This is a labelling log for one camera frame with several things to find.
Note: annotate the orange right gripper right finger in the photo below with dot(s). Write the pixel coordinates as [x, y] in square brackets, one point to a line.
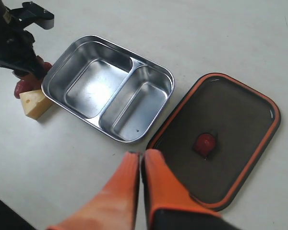
[168, 205]

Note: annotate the steel two-compartment lunch box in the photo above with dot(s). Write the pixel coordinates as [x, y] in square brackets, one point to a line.
[111, 88]

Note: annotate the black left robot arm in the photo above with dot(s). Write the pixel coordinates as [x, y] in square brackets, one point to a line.
[6, 17]

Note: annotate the dark transparent lid orange seal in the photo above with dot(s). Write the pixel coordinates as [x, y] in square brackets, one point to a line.
[215, 136]

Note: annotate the red toy sausage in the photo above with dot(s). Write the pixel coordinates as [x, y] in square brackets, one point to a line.
[29, 82]

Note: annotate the yellow toy cheese wedge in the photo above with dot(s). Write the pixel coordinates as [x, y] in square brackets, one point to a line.
[35, 103]

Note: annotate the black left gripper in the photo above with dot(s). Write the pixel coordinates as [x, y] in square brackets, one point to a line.
[16, 51]

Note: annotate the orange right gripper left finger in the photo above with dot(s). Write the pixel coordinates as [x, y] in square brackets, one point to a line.
[115, 206]

